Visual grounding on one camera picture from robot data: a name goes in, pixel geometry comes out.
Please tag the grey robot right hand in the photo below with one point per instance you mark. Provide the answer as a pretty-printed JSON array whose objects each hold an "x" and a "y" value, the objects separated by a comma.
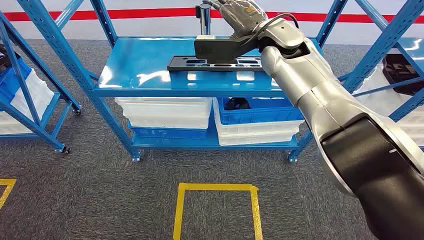
[{"x": 243, "y": 16}]

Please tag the black plastic panel part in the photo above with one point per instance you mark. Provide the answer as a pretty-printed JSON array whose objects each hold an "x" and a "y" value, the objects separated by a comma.
[{"x": 179, "y": 64}]

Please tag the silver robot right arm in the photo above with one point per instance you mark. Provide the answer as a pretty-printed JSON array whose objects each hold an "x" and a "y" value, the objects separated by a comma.
[{"x": 314, "y": 86}]

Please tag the black part in crate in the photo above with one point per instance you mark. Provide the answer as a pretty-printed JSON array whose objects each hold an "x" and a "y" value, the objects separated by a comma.
[{"x": 236, "y": 104}]

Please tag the blue plastic crate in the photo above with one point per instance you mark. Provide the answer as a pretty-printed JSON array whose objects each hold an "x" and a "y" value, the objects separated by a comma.
[
  {"x": 258, "y": 116},
  {"x": 8, "y": 86}
]

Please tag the black rack caster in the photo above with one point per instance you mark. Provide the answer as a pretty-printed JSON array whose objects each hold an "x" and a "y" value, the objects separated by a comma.
[
  {"x": 76, "y": 112},
  {"x": 66, "y": 150}
]

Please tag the chrome stanchion post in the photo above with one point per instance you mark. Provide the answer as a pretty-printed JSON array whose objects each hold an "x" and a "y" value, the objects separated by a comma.
[{"x": 205, "y": 20}]

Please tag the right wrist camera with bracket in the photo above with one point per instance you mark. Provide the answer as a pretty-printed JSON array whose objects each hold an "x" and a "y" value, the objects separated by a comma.
[{"x": 215, "y": 48}]

